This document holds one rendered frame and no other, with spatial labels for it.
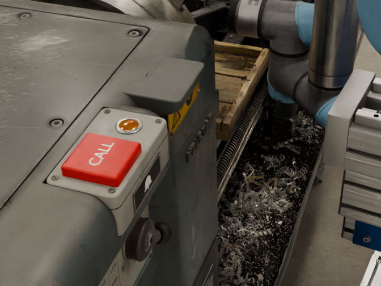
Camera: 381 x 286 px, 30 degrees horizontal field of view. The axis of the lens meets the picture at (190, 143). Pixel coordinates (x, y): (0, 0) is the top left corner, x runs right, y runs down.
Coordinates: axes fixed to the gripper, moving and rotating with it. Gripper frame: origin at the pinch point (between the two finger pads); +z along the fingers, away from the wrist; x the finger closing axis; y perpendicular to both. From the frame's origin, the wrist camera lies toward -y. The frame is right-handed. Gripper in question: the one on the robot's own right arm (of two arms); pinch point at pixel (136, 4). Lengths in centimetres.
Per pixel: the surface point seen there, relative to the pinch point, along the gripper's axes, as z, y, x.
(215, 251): -27, -33, -25
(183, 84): -29, -49, 17
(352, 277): -45, 46, -108
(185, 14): -16.6, -16.5, 8.5
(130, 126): -27, -59, 18
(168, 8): -14.9, -19.6, 10.6
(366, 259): -48, 55, -108
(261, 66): -21.1, 14.5, -17.9
